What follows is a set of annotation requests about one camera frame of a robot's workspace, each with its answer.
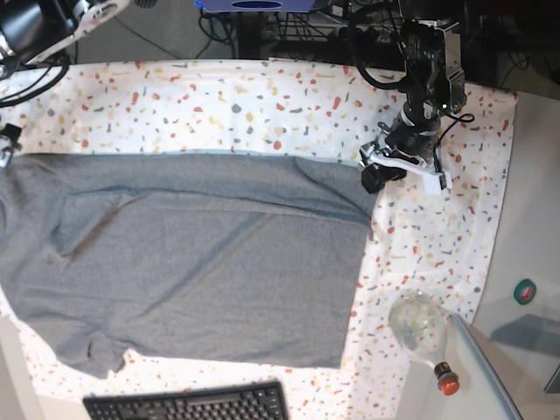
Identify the blue box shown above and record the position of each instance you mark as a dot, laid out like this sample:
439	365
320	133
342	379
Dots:
215	6

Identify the grey t-shirt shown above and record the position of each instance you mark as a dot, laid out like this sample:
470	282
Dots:
210	257

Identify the terrazzo patterned tablecloth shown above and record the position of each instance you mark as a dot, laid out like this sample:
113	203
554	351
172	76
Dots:
439	244

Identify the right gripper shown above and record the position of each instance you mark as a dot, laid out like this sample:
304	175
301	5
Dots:
9	135

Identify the grey laptop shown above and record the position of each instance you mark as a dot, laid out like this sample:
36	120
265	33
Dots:
491	385

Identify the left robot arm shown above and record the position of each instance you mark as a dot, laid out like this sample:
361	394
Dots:
434	85

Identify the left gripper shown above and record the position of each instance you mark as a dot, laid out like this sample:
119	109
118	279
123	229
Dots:
408	145

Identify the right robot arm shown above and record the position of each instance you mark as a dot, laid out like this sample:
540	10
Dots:
37	32

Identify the clear bottle with red cap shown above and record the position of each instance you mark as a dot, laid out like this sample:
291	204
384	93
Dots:
420	327

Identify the green tape roll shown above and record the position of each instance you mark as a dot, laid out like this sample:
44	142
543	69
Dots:
524	292

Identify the black keyboard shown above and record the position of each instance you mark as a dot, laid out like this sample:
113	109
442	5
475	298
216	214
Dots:
262	400

